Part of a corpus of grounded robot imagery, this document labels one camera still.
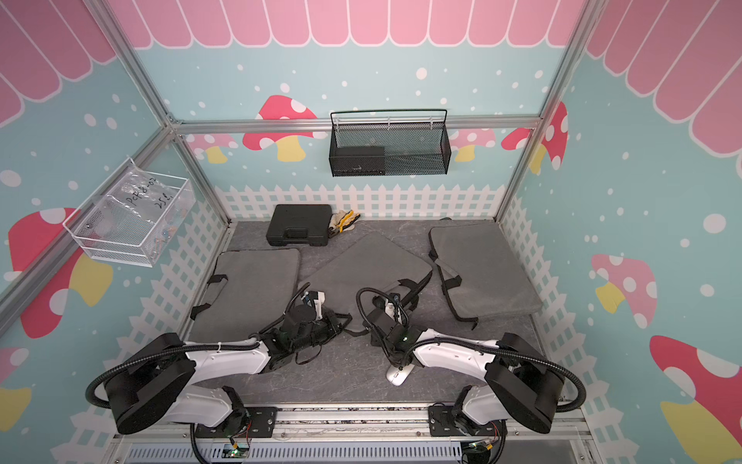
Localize clear plastic bag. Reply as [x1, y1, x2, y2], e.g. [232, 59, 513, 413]
[83, 166, 195, 258]

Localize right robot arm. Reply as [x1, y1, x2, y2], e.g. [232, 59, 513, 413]
[356, 287, 587, 434]

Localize black mounting plate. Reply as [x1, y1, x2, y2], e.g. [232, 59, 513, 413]
[427, 402, 507, 437]
[195, 406, 278, 439]

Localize white wire basket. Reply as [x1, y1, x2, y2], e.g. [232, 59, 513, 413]
[63, 159, 195, 268]

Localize black wire mesh basket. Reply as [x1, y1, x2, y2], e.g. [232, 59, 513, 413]
[330, 108, 452, 176]

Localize yellow black pliers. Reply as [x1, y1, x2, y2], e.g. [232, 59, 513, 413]
[328, 210, 361, 238]

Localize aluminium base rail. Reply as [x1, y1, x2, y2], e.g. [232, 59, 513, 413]
[111, 402, 593, 448]

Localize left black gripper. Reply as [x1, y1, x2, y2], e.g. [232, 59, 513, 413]
[292, 309, 352, 353]

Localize black plastic tool case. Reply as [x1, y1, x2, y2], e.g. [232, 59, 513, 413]
[266, 204, 334, 247]

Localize silver mouse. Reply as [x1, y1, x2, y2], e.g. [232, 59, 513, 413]
[386, 363, 415, 387]

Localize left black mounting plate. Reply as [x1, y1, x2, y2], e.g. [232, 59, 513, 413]
[195, 406, 278, 439]

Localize grey laptop bag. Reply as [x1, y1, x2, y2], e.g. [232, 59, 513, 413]
[306, 232, 433, 336]
[428, 222, 542, 326]
[189, 249, 301, 343]

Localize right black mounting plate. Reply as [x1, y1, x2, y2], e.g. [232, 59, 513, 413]
[427, 402, 507, 437]

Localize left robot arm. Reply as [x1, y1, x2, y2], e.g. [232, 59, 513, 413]
[85, 287, 353, 437]

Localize black box in basket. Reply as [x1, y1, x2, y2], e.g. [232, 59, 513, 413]
[330, 146, 386, 177]

